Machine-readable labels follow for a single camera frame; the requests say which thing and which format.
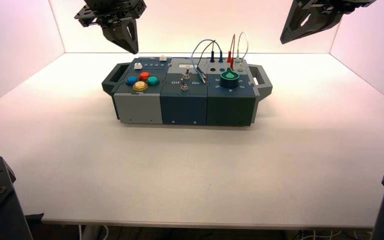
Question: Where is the yellow round push button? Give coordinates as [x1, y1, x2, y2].
[132, 81, 149, 92]

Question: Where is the blue banana plug cable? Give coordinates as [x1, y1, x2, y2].
[191, 39, 224, 84]

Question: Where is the white cable under table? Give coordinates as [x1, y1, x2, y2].
[77, 225, 111, 240]
[297, 229, 373, 240]

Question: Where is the white banana plug cable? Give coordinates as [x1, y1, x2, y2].
[235, 31, 249, 72]

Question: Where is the green rotary dial knob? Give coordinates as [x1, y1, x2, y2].
[219, 67, 240, 89]

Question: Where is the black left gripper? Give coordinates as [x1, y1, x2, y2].
[74, 0, 147, 55]

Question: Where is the blue grey task board box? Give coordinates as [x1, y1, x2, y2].
[101, 56, 273, 127]

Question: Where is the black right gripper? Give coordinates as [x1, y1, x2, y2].
[280, 0, 377, 45]

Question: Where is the black banana plug cable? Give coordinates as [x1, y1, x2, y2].
[195, 40, 217, 84]

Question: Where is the red banana plug cable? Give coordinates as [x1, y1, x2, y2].
[226, 33, 237, 70]

